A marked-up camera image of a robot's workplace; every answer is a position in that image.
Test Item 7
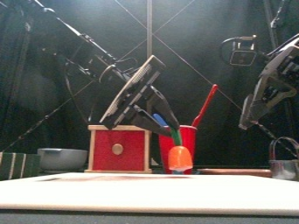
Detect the grey bowl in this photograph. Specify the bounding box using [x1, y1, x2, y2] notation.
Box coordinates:
[36, 147, 89, 172]

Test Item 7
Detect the blue plastic utensil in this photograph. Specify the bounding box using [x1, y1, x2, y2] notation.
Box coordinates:
[152, 113, 168, 127]

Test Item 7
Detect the red plastic utensil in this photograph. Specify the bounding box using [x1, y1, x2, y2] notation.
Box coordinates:
[191, 83, 220, 128]

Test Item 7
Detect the red plastic cup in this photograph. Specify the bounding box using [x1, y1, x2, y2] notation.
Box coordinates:
[157, 124, 199, 175]

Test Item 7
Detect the red wooden drawer box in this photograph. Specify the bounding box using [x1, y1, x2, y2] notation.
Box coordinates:
[84, 124, 153, 174]

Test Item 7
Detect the brown wooden board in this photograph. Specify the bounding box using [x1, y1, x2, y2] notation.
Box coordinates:
[197, 168, 272, 179]

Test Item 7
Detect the white cutting board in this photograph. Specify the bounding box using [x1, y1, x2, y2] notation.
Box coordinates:
[0, 171, 299, 217]

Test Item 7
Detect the green striped box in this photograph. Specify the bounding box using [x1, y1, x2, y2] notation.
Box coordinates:
[0, 151, 43, 181]

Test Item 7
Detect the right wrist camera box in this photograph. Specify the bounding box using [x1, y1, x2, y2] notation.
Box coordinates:
[228, 35, 271, 68]

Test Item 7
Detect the black camera cable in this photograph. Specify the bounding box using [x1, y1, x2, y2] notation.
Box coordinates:
[219, 36, 247, 66]

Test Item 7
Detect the grey vertical frame pole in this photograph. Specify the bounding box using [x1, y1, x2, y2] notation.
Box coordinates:
[144, 0, 155, 60]

